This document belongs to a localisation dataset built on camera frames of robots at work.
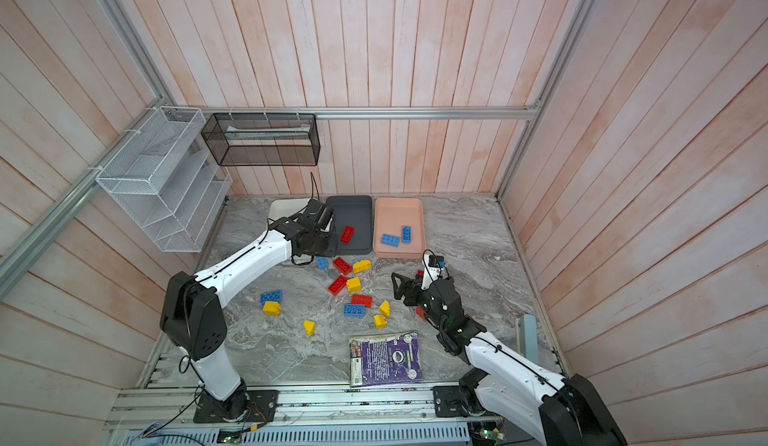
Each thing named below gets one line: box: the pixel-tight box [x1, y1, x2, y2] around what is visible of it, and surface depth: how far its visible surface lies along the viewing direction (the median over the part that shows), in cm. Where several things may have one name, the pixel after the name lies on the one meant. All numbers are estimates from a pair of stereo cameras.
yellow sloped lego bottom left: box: [303, 320, 317, 337], surface depth 86 cm
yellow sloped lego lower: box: [373, 315, 388, 330], surface depth 88 cm
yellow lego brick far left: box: [262, 301, 282, 316], surface depth 90 cm
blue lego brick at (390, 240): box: [381, 234, 401, 248], surface depth 106 cm
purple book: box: [349, 331, 423, 387], surface depth 80 cm
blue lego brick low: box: [344, 304, 366, 316], surface depth 90 cm
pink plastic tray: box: [373, 198, 425, 259], surface depth 113 cm
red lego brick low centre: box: [351, 294, 373, 309], surface depth 92 cm
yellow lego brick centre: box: [347, 277, 363, 293], surface depth 95 cm
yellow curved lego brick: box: [353, 260, 373, 274], surface depth 100 cm
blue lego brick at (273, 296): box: [260, 290, 283, 306], surface depth 93 cm
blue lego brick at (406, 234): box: [401, 226, 412, 244], surface depth 109 cm
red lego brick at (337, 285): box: [328, 275, 347, 296], surface depth 95 cm
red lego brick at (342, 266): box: [332, 257, 353, 275], surface depth 100 cm
